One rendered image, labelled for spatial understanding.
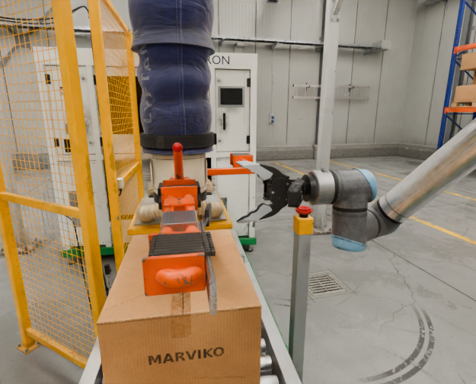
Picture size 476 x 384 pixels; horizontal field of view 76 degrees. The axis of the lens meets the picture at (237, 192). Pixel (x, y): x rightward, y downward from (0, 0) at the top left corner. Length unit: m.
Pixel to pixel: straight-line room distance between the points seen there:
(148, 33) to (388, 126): 11.60
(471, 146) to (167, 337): 0.83
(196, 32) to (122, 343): 0.81
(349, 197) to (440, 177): 0.21
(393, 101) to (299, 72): 3.67
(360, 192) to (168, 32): 0.64
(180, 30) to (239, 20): 9.17
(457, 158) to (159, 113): 0.74
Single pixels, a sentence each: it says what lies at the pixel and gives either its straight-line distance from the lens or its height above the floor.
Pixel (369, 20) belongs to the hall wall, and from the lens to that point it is 11.91.
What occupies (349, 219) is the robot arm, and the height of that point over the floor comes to 1.16.
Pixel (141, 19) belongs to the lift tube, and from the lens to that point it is 0.94.
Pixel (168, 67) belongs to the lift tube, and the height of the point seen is 1.54.
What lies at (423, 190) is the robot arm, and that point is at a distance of 0.89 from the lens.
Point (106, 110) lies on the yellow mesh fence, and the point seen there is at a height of 1.45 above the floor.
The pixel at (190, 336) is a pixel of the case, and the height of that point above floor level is 0.88.
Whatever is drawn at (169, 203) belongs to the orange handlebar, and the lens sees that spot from 0.64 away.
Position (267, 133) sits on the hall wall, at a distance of 10.00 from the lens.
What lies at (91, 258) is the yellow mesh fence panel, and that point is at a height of 0.80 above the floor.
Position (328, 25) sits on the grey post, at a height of 2.35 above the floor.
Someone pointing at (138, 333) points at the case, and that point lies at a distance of 0.85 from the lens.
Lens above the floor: 1.42
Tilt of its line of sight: 14 degrees down
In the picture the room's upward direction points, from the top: straight up
